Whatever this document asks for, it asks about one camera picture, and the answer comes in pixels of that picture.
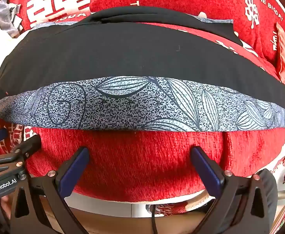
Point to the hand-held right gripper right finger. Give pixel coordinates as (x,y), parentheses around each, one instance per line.
(207,170)

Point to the red blanket with white print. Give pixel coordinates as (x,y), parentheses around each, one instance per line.
(132,165)

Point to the black pants with leaf print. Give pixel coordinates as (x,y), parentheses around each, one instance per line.
(132,58)

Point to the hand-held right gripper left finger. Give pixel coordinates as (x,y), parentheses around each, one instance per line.
(75,168)

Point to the dark grey cloth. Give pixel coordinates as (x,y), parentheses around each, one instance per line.
(272,192)

